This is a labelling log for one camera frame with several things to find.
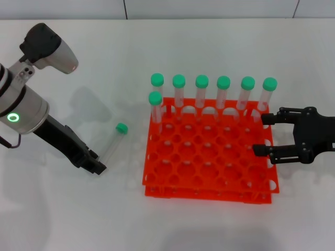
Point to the clear test tube green cap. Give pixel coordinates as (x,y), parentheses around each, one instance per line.
(223,81)
(269,83)
(155,97)
(115,142)
(202,81)
(247,82)
(157,79)
(179,80)

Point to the orange plastic test tube rack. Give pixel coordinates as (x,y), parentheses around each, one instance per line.
(209,198)

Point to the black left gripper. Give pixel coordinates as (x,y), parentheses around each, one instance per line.
(62,141)

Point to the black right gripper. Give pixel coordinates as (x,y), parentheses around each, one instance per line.
(314,136)

